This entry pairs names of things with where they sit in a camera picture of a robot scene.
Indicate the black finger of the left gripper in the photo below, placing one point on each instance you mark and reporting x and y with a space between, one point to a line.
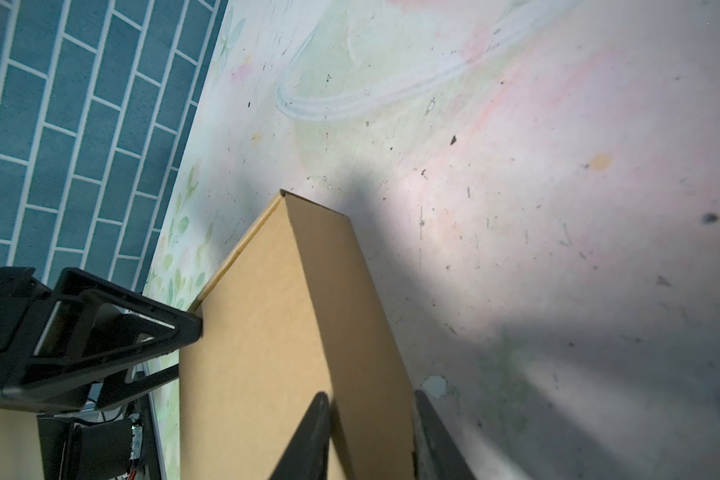
99 328

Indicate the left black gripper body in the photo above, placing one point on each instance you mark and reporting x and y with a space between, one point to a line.
26 352

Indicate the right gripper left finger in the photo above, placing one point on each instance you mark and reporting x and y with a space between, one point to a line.
306 455

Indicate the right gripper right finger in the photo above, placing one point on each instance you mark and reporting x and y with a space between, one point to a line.
436 454

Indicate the brown cardboard box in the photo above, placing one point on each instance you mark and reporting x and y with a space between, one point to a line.
293 312

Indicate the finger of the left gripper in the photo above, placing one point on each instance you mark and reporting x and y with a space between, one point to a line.
121 388

